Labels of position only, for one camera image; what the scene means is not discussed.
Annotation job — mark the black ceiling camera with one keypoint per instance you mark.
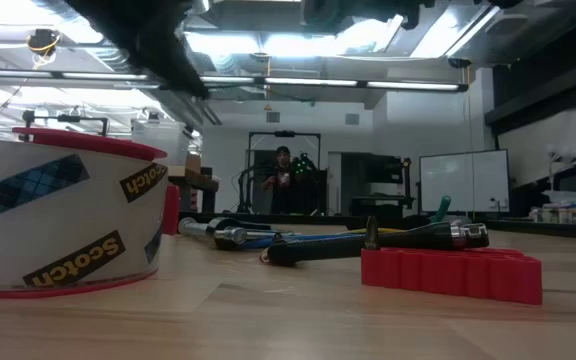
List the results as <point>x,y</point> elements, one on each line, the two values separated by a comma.
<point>43,41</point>

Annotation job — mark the whiteboard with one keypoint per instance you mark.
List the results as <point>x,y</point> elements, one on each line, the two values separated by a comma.
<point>463,180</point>

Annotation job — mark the wooden table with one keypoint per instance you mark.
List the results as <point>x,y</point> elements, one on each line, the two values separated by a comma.
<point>193,182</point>

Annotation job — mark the black device with green lights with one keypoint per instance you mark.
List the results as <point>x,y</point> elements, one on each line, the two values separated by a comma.
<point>303,165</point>

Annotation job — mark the red Scotch tape dispenser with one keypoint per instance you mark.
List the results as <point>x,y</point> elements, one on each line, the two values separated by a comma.
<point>68,215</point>

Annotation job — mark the black shelf cabinet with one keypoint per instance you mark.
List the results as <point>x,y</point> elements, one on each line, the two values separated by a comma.
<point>383,180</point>

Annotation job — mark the dark screwdriver bit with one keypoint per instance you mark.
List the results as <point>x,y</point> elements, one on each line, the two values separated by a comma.
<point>371,232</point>

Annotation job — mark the long ceiling light bar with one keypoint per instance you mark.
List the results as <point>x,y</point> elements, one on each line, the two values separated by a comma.
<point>308,81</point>

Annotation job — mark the clear plastic storage container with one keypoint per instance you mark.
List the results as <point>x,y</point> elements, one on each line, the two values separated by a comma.
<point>160,140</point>

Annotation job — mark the black gantry frame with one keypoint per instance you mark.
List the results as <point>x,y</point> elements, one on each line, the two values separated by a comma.
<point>284,134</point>

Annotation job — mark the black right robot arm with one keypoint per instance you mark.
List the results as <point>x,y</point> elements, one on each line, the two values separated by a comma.
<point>358,7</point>

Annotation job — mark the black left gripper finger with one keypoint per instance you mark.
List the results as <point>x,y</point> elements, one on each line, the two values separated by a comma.
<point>153,45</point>

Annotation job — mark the red bit holder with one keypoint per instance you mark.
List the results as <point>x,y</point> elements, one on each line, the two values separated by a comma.
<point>448,275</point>

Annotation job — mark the cardboard box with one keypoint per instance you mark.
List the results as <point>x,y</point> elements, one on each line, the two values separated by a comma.
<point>193,162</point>

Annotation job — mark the black bar stand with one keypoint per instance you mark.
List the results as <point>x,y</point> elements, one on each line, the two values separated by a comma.
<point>68,118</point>

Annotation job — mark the black aluminium rig frame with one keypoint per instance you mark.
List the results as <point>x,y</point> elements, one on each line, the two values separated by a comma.
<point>543,229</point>

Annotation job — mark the person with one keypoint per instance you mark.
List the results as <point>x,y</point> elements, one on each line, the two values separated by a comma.
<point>282,185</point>

